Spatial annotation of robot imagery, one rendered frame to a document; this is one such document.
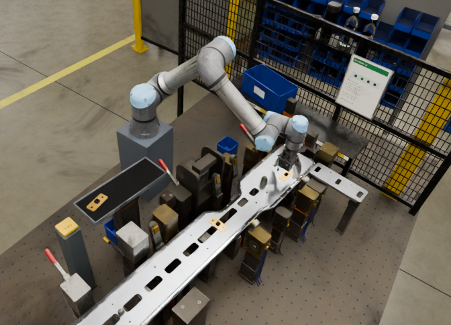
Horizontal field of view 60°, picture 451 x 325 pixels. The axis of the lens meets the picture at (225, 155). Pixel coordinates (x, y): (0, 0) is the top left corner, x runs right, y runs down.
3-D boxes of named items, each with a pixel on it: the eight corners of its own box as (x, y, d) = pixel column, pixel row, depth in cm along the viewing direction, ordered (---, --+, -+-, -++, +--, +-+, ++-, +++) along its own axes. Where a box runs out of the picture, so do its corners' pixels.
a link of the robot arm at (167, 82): (135, 90, 190) (213, 42, 155) (152, 76, 200) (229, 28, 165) (150, 110, 194) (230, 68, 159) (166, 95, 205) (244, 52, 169)
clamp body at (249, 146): (245, 198, 222) (255, 153, 198) (232, 189, 226) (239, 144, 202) (252, 191, 226) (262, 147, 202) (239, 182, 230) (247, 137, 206)
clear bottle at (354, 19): (347, 48, 207) (360, 12, 193) (336, 43, 210) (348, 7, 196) (352, 44, 211) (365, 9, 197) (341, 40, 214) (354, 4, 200)
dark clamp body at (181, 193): (180, 251, 193) (181, 202, 167) (163, 237, 198) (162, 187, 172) (190, 242, 198) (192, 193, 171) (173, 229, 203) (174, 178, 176)
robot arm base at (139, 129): (123, 129, 193) (121, 114, 186) (143, 115, 203) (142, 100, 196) (146, 143, 188) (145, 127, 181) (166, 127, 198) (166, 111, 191)
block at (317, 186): (311, 230, 210) (325, 197, 191) (292, 218, 215) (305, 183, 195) (317, 222, 215) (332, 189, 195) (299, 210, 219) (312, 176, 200)
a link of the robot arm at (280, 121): (260, 119, 169) (284, 128, 166) (269, 106, 176) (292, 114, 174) (258, 133, 174) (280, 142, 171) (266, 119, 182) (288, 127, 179)
